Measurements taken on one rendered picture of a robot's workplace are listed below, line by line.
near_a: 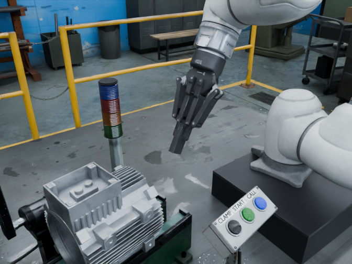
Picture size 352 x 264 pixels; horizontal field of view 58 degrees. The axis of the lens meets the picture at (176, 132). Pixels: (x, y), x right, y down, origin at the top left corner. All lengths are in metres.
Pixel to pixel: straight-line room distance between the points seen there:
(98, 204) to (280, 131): 0.60
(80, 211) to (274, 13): 0.50
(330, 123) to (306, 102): 0.11
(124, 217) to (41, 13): 5.19
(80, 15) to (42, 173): 4.75
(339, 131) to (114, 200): 0.59
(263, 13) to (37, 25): 5.28
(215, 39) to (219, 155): 0.77
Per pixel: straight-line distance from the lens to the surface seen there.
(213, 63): 0.71
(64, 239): 0.83
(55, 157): 1.46
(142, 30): 5.94
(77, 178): 0.74
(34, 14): 5.72
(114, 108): 1.02
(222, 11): 0.70
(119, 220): 0.70
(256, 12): 0.62
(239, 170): 1.12
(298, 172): 1.11
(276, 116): 1.02
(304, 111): 1.00
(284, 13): 0.59
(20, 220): 0.83
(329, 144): 0.93
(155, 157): 1.37
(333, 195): 1.10
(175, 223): 0.88
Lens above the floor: 1.55
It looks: 28 degrees down
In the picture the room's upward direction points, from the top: straight up
